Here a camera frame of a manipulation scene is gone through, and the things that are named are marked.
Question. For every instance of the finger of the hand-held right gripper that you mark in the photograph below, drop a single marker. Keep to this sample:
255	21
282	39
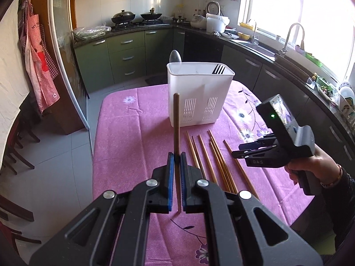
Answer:
249	153
258	141

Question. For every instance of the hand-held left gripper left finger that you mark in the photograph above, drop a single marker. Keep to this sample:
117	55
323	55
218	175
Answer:
171	177

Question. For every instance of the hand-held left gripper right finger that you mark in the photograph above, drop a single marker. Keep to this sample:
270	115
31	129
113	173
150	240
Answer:
183	183

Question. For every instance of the wooden chopstick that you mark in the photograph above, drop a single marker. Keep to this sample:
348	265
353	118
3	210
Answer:
176	122
218	149
217	161
197	155
191	146
246	178
225	172
206	158

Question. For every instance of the white plastic utensil holder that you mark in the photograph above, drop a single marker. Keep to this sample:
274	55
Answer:
191	88

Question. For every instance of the person's right forearm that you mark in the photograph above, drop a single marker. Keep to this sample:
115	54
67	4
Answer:
341	213

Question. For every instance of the person's right hand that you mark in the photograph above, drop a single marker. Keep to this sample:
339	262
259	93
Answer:
324	166

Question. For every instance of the pink floral tablecloth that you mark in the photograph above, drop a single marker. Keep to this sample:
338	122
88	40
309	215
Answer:
133	144

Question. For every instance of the patterned plate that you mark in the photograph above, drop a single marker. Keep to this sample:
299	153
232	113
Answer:
347	97

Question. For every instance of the black fork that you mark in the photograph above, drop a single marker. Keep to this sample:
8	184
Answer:
219	68

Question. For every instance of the steel kitchen sink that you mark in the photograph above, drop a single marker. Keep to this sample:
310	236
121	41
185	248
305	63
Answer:
258	48

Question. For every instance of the tall curved faucet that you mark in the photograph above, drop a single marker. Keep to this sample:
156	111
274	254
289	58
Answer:
289	33

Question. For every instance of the yellow bowl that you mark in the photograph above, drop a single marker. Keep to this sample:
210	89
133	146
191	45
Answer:
244	36

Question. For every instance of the small metal faucet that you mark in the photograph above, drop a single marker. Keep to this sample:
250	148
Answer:
253	32

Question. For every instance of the white dish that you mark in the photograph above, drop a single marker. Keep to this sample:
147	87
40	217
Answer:
230	34

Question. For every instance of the yellow tray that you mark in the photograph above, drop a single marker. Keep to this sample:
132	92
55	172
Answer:
246	26

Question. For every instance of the metal spoon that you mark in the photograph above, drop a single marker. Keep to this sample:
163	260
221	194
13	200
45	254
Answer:
175	56

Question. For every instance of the white plastic bucket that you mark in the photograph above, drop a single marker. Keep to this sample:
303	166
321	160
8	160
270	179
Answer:
217	23

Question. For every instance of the kitchen window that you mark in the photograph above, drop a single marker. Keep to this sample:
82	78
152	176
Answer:
305	5

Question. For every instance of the dark stone kitchen worktop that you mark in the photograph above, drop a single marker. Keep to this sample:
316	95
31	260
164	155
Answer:
194	29

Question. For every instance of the white rice cooker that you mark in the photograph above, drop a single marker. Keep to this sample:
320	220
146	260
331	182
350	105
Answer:
198	22

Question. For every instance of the green kitchen cabinets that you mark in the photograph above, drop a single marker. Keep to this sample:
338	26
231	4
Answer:
130	50

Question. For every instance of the round metal lid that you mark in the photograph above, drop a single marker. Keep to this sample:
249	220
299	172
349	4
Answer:
213	7

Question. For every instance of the small dark pot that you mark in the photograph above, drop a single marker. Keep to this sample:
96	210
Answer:
179	20

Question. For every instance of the gas stove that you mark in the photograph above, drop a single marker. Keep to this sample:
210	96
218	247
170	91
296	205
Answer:
144	23

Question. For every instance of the dark wooden chair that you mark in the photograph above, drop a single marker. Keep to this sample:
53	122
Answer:
16	144
14	216

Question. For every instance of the clear plastic bag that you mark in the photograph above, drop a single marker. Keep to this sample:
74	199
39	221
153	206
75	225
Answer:
91	32

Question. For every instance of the black wok with lid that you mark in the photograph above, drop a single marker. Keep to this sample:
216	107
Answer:
123	16

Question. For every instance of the red checked apron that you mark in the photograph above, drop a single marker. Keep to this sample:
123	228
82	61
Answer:
36	61

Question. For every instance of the glass sliding door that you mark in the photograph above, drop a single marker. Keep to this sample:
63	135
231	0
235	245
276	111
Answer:
65	33

